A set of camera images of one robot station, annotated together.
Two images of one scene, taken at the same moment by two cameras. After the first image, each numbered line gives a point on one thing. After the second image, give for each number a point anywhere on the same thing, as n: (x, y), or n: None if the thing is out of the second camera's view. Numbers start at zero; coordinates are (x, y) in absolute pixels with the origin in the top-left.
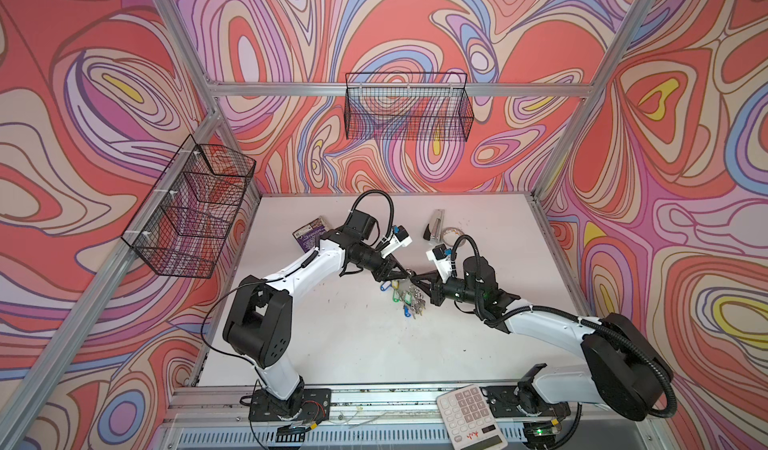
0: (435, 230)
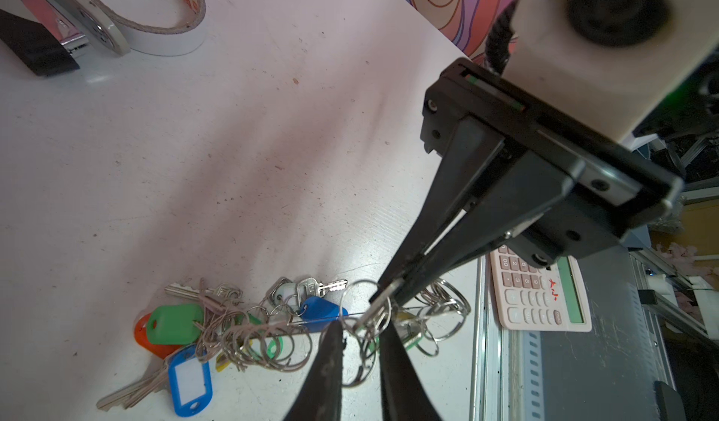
0: (47, 19)
